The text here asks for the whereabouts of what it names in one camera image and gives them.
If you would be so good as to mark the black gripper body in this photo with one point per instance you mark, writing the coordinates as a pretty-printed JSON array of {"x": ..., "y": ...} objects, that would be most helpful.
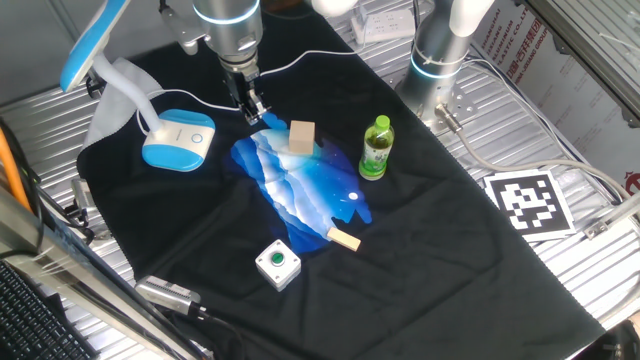
[{"x": 242, "y": 80}]

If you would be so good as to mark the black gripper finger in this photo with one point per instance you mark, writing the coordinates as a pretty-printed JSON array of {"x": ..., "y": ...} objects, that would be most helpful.
[
  {"x": 260, "y": 106},
  {"x": 248, "y": 112}
]

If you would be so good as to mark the blue and white desk lamp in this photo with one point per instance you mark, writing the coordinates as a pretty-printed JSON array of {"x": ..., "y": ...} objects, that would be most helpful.
[{"x": 175, "y": 150}]

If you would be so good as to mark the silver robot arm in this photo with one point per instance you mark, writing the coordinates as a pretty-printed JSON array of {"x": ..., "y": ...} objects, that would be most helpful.
[{"x": 435, "y": 50}]

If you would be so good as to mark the white box with green button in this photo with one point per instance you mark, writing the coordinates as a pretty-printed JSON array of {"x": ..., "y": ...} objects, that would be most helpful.
[{"x": 277, "y": 267}]

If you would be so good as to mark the wooden cube block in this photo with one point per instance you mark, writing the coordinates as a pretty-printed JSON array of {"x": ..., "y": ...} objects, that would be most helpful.
[{"x": 302, "y": 137}]

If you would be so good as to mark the green tea bottle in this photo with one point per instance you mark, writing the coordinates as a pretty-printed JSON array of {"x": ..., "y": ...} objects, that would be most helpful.
[{"x": 376, "y": 150}]

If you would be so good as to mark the light grey cloth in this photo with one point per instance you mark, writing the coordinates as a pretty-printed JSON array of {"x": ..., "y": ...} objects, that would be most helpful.
[{"x": 112, "y": 105}]

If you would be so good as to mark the white power strip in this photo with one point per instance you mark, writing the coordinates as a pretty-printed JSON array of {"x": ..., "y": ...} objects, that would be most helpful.
[{"x": 382, "y": 25}]

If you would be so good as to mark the flat wooden block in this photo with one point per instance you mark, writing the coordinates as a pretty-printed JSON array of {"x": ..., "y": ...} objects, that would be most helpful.
[{"x": 344, "y": 239}]

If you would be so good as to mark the metal table clamp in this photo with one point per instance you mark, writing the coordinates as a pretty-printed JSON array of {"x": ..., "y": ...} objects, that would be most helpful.
[{"x": 82, "y": 200}]

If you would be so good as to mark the black cloth with blue print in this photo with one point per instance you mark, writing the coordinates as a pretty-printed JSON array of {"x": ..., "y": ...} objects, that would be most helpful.
[{"x": 425, "y": 280}]

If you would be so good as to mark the plastic wrapped aluminium bar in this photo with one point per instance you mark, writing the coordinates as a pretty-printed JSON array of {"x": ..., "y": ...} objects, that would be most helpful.
[{"x": 75, "y": 280}]

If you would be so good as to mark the black white fiducial marker board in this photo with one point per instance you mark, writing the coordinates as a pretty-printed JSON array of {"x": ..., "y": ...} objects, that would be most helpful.
[{"x": 530, "y": 205}]

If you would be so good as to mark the black keyboard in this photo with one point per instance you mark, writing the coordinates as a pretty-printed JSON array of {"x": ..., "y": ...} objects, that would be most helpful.
[{"x": 30, "y": 320}]

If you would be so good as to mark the white sheet with red print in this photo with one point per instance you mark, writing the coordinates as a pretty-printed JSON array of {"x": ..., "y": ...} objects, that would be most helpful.
[{"x": 565, "y": 85}]

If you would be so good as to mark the short aluminium profile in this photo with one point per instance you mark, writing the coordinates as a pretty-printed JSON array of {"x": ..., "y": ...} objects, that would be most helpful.
[{"x": 615, "y": 215}]

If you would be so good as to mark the wrist camera on silver bracket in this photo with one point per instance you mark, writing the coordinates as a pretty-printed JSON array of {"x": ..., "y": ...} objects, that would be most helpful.
[{"x": 182, "y": 30}]

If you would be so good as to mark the silver finned camera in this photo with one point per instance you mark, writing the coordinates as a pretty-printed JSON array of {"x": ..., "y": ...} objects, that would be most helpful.
[{"x": 165, "y": 295}]

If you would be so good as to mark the aluminium frame beam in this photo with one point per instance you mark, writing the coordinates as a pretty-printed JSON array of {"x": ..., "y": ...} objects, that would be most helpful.
[{"x": 590, "y": 50}]

